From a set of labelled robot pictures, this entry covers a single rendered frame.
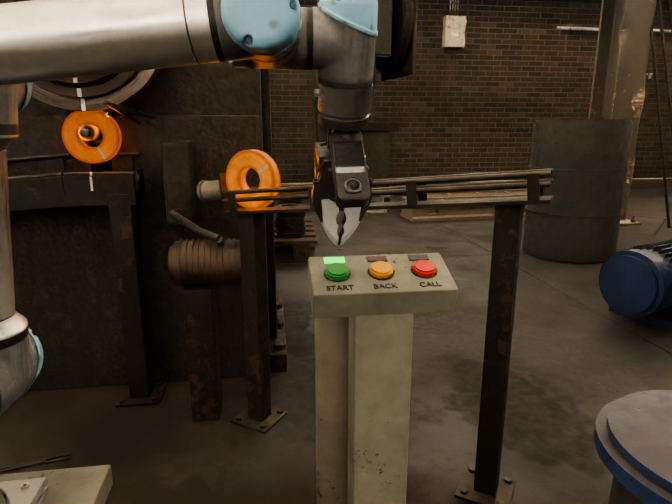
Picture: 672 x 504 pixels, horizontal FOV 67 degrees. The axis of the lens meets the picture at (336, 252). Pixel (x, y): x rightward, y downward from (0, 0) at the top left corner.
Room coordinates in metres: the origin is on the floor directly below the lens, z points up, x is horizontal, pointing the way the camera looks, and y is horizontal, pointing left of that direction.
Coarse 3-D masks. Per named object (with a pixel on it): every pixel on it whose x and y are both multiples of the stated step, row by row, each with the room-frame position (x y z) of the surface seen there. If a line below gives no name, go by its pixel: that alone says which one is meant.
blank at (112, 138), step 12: (72, 120) 1.45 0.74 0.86; (84, 120) 1.45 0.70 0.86; (96, 120) 1.46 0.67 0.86; (108, 120) 1.46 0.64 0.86; (72, 132) 1.45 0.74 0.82; (108, 132) 1.46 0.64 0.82; (120, 132) 1.49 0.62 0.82; (72, 144) 1.45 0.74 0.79; (84, 144) 1.46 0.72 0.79; (108, 144) 1.46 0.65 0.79; (120, 144) 1.49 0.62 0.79; (84, 156) 1.45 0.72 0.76; (96, 156) 1.46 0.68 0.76; (108, 156) 1.46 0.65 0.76
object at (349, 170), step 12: (336, 132) 0.72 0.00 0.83; (348, 132) 0.72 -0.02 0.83; (360, 132) 0.72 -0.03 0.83; (336, 144) 0.71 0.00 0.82; (348, 144) 0.71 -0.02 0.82; (360, 144) 0.71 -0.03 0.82; (336, 156) 0.69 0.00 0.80; (348, 156) 0.70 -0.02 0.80; (360, 156) 0.70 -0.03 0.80; (336, 168) 0.68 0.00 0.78; (348, 168) 0.68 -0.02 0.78; (360, 168) 0.68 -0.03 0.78; (336, 180) 0.67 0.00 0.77; (348, 180) 0.67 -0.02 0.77; (360, 180) 0.67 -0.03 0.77; (336, 192) 0.66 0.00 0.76; (348, 192) 0.65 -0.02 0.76; (360, 192) 0.66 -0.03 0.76; (336, 204) 0.67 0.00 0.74; (348, 204) 0.66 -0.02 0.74; (360, 204) 0.66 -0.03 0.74
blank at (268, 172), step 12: (240, 156) 1.32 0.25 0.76; (252, 156) 1.30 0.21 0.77; (264, 156) 1.29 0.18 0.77; (228, 168) 1.34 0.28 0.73; (240, 168) 1.32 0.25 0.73; (264, 168) 1.29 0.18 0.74; (276, 168) 1.30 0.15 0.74; (228, 180) 1.34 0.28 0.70; (240, 180) 1.33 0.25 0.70; (264, 180) 1.29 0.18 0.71; (276, 180) 1.29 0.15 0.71; (276, 192) 1.30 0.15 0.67; (240, 204) 1.32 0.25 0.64; (252, 204) 1.31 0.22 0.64; (264, 204) 1.29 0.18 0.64
